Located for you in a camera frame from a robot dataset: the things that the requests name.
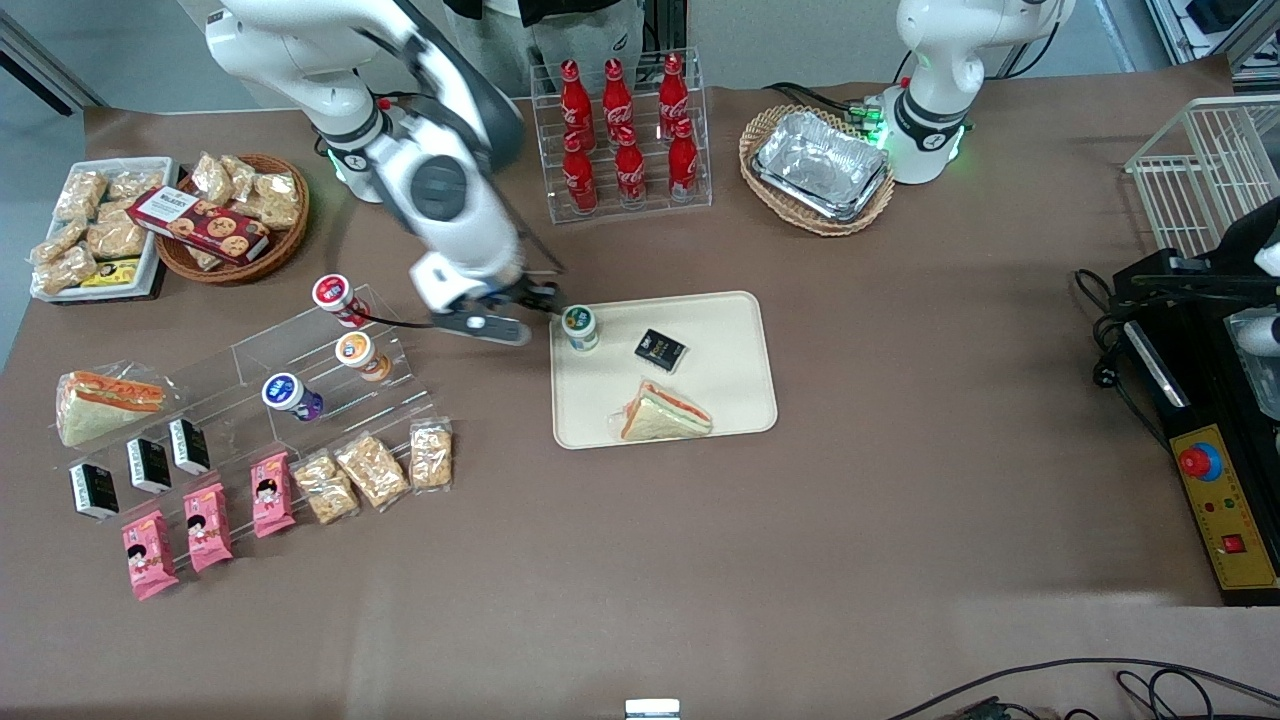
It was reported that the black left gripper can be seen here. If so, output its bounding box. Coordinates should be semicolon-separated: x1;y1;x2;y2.
1130;232;1280;311

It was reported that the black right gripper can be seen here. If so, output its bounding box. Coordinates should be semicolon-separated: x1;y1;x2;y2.
470;275;567;321

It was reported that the green gum bottle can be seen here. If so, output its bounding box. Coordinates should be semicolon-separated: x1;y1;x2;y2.
561;304;602;354

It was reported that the beige plastic tray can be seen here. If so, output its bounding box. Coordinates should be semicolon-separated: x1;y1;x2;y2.
549;290;779;451

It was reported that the orange gum bottle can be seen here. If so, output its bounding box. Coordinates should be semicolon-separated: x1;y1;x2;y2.
334;331;393;383

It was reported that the red gum bottle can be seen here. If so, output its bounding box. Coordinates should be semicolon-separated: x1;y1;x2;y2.
311;274;371;329

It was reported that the purple gum bottle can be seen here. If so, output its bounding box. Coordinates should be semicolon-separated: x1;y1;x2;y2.
261;372;324;423

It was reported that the silver foil tray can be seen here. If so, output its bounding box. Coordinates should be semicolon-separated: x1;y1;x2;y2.
751;110;891;223

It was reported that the white rectangular snack tray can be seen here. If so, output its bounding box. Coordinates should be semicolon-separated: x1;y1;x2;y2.
30;157;181;302

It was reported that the small black snack packet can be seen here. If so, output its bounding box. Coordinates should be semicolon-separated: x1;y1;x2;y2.
634;328;689;374

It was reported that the red cola bottle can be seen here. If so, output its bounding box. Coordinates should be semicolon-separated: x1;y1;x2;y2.
614;125;647;208
658;53;691;136
562;132;599;214
668;118;700;201
601;60;635;141
559;60;596;153

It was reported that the clear acrylic bottle rack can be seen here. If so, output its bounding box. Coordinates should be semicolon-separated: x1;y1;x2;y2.
528;45;713;225

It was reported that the wrapped triangle sandwich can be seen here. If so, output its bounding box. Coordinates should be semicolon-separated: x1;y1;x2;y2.
55;362;171;448
612;379;714;443

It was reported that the black control box yellow panel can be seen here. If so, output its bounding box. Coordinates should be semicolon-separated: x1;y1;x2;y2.
1110;250;1280;607

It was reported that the light wicker basket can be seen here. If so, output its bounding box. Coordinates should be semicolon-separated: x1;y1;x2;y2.
739;104;897;238

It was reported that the person in dark top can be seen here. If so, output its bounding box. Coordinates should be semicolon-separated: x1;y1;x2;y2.
443;0;646;97

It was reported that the brown wicker basket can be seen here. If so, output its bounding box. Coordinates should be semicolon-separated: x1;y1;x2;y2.
155;153;311;286

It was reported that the clear acrylic stepped stand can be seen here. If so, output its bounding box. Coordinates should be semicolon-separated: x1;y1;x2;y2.
150;284;441;471

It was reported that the pink snack packet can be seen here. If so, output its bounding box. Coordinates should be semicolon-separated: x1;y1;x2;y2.
250;451;297;539
182;482;234;573
121;509;180;601

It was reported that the red cookie box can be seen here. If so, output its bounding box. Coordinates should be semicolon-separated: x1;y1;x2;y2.
127;186;272;266

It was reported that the black and white small box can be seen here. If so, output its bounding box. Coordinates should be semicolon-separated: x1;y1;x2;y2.
68;460;121;522
167;417;212;476
126;437;174;495

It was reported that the yellow and black packet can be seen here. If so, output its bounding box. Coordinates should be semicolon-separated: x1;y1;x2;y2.
80;258;141;289

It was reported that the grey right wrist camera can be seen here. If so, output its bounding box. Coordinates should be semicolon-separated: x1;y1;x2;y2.
430;310;533;347

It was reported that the white wire basket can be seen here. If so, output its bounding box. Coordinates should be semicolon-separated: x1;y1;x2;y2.
1125;95;1280;259

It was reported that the black power cable with plug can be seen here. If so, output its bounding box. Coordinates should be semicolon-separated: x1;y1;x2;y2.
1075;268;1173;453

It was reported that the metal frame rack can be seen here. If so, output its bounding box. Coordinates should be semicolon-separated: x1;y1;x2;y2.
1145;0;1280;83

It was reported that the black cable at arm base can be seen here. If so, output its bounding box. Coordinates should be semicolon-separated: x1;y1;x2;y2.
765;82;873;117

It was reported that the long black cable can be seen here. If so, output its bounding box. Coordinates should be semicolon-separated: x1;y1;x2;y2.
885;657;1280;720

